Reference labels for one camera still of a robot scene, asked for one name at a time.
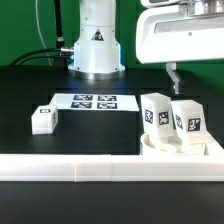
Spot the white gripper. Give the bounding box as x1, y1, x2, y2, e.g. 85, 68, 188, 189
136, 0, 224, 94

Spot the white round stool seat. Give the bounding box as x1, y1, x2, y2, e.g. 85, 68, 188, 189
140, 133, 206, 157

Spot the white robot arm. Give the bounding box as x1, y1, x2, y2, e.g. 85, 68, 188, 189
69, 0, 224, 93

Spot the white marker sheet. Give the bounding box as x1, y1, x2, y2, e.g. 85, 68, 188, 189
50, 93, 139, 112

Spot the white L-shaped fence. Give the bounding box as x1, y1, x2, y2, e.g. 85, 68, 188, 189
0, 137, 224, 182

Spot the thin white cable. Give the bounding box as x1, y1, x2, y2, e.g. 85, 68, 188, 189
35, 0, 54, 67

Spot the black cable bundle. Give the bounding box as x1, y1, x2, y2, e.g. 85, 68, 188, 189
10, 46, 75, 67

